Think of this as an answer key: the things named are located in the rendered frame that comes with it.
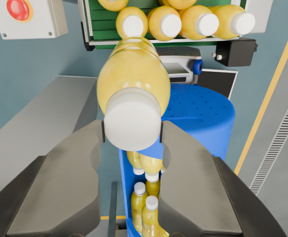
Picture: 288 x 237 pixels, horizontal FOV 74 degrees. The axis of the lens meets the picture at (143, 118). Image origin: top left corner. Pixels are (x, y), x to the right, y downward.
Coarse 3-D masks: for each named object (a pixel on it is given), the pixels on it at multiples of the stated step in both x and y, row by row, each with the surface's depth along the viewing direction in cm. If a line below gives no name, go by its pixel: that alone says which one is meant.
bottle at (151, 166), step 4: (140, 156) 49; (144, 156) 48; (140, 160) 50; (144, 160) 48; (148, 160) 48; (152, 160) 48; (156, 160) 48; (160, 160) 48; (140, 164) 51; (144, 164) 49; (148, 164) 48; (152, 164) 48; (156, 164) 48; (160, 164) 49; (144, 168) 50; (148, 168) 49; (152, 168) 49; (156, 168) 49; (160, 168) 50; (148, 172) 51; (152, 172) 50; (156, 172) 51
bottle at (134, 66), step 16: (128, 48) 18; (144, 48) 20; (112, 64) 16; (128, 64) 15; (144, 64) 15; (160, 64) 17; (112, 80) 15; (128, 80) 14; (144, 80) 14; (160, 80) 15; (112, 96) 14; (160, 96) 15; (160, 112) 14
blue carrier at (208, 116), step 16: (176, 96) 49; (192, 96) 48; (208, 96) 48; (224, 96) 48; (176, 112) 41; (192, 112) 41; (208, 112) 40; (224, 112) 40; (192, 128) 35; (208, 128) 35; (224, 128) 37; (160, 144) 36; (208, 144) 36; (224, 144) 40; (224, 160) 45; (128, 176) 64; (144, 176) 74; (160, 176) 77; (128, 192) 66; (128, 208) 68; (128, 224) 61
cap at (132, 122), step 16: (128, 96) 12; (144, 96) 13; (112, 112) 12; (128, 112) 12; (144, 112) 12; (112, 128) 12; (128, 128) 12; (144, 128) 13; (160, 128) 13; (128, 144) 13; (144, 144) 13
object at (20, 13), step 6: (12, 0) 32; (18, 0) 33; (12, 6) 33; (18, 6) 33; (24, 6) 33; (12, 12) 33; (18, 12) 33; (24, 12) 33; (18, 18) 34; (24, 18) 34
